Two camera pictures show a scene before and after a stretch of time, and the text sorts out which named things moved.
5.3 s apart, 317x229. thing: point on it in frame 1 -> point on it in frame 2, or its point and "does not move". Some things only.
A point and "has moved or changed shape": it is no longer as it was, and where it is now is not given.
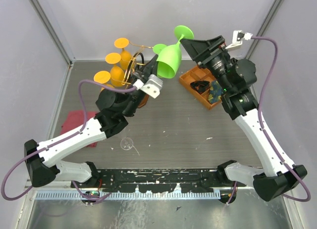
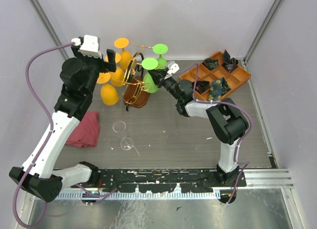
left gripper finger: x=150 y=68 -> x=79 y=42
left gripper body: x=136 y=75 -> x=96 y=64
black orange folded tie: x=200 y=86 does not move
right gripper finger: x=199 y=50 -> x=156 y=75
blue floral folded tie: x=215 y=92 does not move
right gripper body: x=217 y=65 -> x=167 y=83
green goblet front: x=169 y=58 has moved or changed shape
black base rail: x=206 y=180 does not move
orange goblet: x=117 y=74 does not move
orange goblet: x=126 y=58 does not move
